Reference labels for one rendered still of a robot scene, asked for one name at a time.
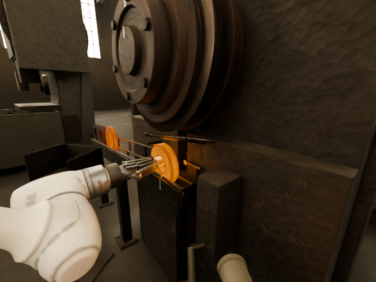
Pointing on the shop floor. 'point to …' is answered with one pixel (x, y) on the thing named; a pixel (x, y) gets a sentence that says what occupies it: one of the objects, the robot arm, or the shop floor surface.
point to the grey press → (52, 59)
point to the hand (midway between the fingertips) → (163, 159)
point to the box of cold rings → (27, 134)
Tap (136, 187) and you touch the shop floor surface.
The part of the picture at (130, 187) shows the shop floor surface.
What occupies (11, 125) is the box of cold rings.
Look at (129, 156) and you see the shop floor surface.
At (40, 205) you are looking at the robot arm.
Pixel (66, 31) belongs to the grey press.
